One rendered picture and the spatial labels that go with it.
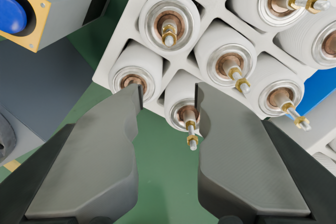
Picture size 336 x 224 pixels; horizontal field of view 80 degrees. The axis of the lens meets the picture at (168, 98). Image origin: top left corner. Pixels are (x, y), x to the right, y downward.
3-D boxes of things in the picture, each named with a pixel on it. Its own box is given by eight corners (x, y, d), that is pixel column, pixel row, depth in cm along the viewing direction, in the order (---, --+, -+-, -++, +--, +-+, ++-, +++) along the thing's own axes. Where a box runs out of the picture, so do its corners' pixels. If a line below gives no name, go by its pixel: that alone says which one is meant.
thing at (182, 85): (189, 51, 51) (197, 83, 35) (207, 80, 55) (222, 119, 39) (158, 72, 54) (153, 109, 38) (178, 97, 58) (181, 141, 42)
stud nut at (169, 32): (173, 27, 24) (173, 29, 23) (179, 40, 25) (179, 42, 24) (158, 35, 25) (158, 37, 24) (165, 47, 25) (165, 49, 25)
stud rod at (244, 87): (235, 68, 33) (252, 91, 26) (230, 72, 33) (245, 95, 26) (232, 64, 32) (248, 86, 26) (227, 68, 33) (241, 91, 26)
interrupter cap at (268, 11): (307, 20, 30) (310, 21, 30) (255, 31, 31) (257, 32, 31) (315, -39, 27) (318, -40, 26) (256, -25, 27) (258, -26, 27)
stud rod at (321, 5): (291, 4, 28) (329, 11, 21) (284, 3, 28) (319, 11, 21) (294, -5, 27) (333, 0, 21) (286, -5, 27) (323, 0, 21)
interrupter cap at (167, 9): (172, -14, 28) (172, -14, 28) (203, 29, 31) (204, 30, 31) (134, 23, 31) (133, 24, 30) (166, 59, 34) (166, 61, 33)
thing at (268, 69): (257, 82, 55) (291, 122, 40) (223, 76, 54) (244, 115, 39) (272, 48, 50) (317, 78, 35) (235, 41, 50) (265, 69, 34)
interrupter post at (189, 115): (190, 106, 38) (192, 116, 35) (197, 115, 39) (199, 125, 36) (180, 112, 39) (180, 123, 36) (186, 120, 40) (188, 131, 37)
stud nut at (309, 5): (317, 13, 23) (322, 14, 23) (302, 13, 23) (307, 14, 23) (324, -6, 22) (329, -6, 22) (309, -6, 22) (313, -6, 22)
